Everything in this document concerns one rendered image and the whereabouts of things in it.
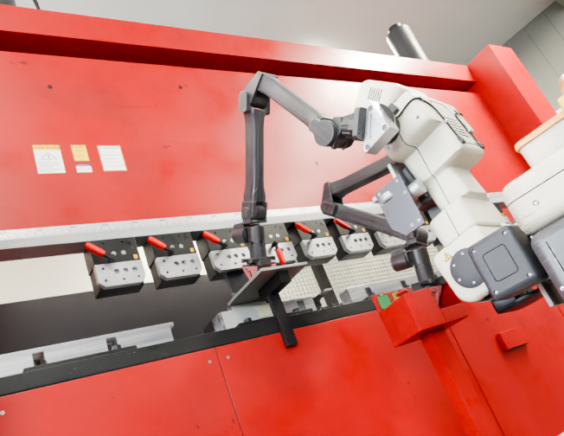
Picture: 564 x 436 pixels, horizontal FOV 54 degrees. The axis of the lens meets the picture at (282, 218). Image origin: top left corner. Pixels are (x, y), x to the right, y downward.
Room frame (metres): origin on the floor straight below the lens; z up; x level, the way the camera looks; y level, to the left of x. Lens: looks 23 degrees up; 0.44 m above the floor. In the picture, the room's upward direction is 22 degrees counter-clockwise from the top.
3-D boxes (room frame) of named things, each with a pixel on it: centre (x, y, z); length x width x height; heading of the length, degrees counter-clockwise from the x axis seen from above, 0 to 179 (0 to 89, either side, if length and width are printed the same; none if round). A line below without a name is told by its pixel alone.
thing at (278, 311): (1.74, 0.11, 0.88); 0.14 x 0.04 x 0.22; 38
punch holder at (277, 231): (1.99, 0.08, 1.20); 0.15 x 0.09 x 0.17; 128
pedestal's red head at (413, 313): (1.82, -0.30, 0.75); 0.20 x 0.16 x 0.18; 120
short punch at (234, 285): (1.88, 0.22, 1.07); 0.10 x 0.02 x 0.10; 128
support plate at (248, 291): (1.77, 0.13, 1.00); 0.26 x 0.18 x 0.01; 38
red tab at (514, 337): (2.39, -0.68, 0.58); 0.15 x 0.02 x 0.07; 128
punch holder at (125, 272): (1.62, 0.56, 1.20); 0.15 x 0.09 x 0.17; 128
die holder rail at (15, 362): (1.54, 0.65, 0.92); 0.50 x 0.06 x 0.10; 128
